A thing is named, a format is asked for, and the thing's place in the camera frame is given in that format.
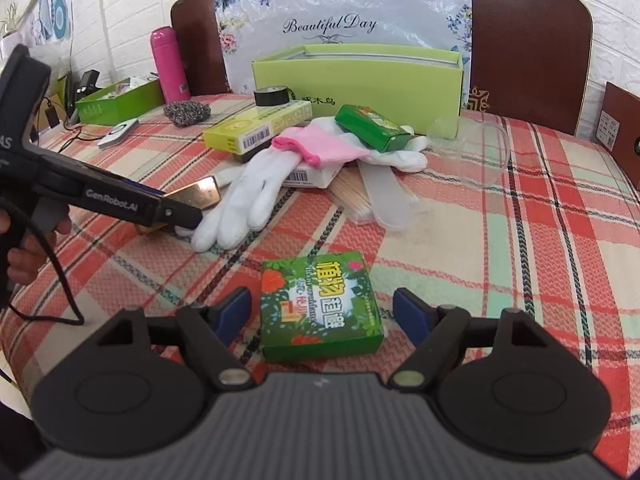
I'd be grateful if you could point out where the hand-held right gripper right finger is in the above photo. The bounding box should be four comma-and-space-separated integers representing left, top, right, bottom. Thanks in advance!
387, 287, 551, 393

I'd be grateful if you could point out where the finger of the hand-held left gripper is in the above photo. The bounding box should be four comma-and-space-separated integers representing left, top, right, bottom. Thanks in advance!
102, 174, 168, 198
146, 195, 204, 229

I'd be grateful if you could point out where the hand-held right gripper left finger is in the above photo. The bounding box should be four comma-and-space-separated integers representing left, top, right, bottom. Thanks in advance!
96, 286, 258, 394

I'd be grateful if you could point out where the shiny gold tool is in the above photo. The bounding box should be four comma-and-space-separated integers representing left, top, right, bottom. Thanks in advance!
135, 175, 223, 236

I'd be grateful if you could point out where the green leaf-print box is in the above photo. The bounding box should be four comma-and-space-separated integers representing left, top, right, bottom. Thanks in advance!
260, 251, 386, 365

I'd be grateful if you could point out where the long yellow-green box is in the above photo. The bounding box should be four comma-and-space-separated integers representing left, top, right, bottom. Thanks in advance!
202, 100, 313, 157

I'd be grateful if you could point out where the white box with red label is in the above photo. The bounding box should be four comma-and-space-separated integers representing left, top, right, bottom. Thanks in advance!
281, 160, 346, 190

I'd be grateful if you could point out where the dark blue small box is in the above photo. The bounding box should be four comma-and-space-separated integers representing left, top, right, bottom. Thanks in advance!
253, 86, 292, 109

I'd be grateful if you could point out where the large light green box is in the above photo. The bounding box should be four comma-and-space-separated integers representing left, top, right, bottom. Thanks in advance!
251, 43, 463, 137

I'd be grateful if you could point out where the person's left hand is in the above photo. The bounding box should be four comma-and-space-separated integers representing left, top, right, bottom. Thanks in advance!
7, 216, 74, 285

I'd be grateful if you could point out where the white round-button device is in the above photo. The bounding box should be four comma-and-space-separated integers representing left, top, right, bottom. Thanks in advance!
97, 119, 141, 150

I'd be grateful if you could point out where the dark green open box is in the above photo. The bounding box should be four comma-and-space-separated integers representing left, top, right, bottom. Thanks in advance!
75, 78, 166, 125

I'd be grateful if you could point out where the grey steel wool scrubber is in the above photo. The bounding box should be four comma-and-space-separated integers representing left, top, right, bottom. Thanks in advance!
164, 101, 211, 127

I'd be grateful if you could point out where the black charger stand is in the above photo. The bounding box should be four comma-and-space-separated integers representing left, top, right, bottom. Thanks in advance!
64, 69, 101, 123

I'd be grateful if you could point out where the white printed packet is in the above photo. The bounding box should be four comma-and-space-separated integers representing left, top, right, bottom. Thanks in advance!
107, 76, 161, 98

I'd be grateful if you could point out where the plaid tablecloth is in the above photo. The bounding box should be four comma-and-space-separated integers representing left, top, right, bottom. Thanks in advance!
0, 92, 640, 411

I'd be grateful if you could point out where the packet of wooden toothpicks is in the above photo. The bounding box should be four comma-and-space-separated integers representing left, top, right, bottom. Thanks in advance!
332, 165, 373, 222

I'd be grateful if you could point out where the pink thermos bottle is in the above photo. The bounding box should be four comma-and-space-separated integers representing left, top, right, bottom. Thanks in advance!
151, 26, 192, 103

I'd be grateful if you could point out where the clear plastic bowl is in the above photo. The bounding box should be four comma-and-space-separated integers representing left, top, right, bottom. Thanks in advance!
426, 114, 512, 188

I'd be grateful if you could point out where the small green box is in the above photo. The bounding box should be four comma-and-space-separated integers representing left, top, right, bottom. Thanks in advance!
334, 104, 412, 153

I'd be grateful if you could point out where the brown cardboard box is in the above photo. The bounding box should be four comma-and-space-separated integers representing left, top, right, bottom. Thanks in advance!
595, 81, 640, 191

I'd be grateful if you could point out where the brown wooden board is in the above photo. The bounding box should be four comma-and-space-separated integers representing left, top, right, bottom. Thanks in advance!
170, 0, 594, 136

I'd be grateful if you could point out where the black cable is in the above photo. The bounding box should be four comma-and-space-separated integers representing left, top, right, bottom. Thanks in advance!
0, 210, 86, 326

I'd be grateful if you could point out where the blue wall sticker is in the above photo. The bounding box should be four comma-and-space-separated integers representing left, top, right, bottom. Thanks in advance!
0, 0, 71, 51

